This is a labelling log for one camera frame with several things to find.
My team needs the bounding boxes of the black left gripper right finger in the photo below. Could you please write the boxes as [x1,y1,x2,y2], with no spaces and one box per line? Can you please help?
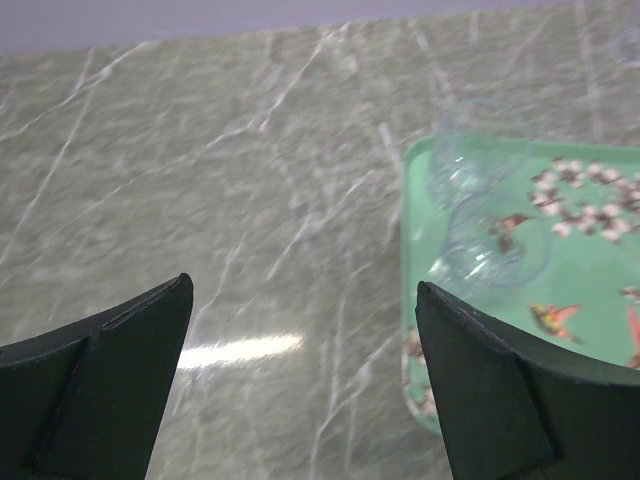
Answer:
[415,282,639,479]

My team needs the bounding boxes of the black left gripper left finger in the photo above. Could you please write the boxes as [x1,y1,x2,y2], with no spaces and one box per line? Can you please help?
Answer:
[1,273,194,479]

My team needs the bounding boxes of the clear glass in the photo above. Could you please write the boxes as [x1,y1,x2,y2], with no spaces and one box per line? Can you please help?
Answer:
[614,25,640,68]
[429,191,551,299]
[425,98,532,208]

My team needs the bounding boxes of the green floral hummingbird tray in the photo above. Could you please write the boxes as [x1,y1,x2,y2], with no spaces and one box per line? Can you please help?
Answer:
[401,137,639,432]

